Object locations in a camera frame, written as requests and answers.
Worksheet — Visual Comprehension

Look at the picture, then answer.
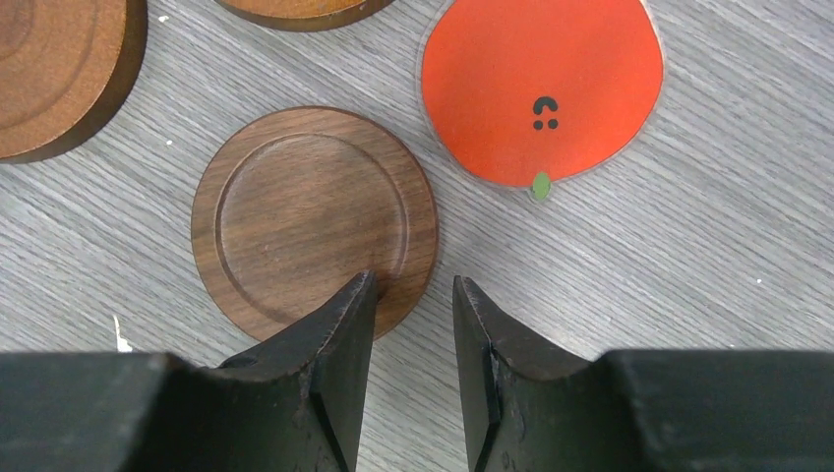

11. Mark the dark walnut coaster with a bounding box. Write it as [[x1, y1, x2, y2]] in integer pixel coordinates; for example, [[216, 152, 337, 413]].
[[191, 106, 440, 340]]

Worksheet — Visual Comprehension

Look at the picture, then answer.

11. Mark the large ridged brown wooden coaster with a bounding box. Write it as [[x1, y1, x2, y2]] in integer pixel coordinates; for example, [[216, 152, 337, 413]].
[[217, 0, 392, 32]]

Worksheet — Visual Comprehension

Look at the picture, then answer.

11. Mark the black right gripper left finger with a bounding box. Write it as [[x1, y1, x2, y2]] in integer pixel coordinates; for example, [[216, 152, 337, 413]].
[[1, 271, 378, 471]]

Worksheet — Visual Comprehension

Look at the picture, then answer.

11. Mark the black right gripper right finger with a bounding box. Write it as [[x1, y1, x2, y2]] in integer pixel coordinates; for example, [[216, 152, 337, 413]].
[[452, 276, 833, 471]]

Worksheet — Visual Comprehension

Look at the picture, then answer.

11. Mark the red round paper coaster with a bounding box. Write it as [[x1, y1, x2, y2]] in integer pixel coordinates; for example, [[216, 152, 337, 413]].
[[418, 1, 665, 199]]

